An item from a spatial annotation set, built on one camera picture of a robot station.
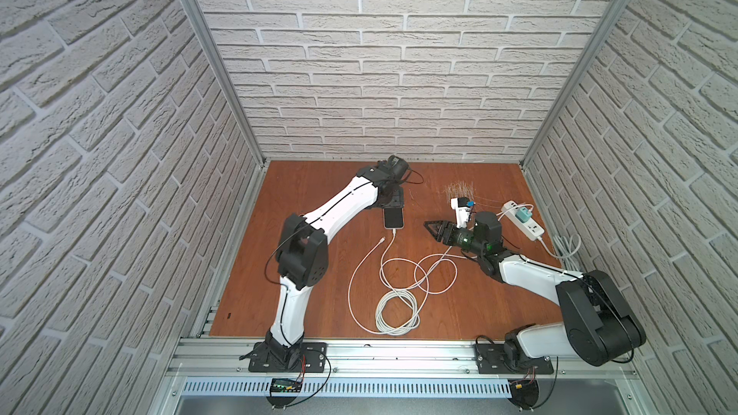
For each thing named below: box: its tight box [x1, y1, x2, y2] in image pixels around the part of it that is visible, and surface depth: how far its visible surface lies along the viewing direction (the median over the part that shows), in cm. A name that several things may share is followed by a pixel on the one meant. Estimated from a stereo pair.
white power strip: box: [500, 199, 545, 242], surface depth 99 cm
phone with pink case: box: [382, 207, 405, 230], surface depth 102 cm
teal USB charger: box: [515, 206, 534, 224], surface depth 97 cm
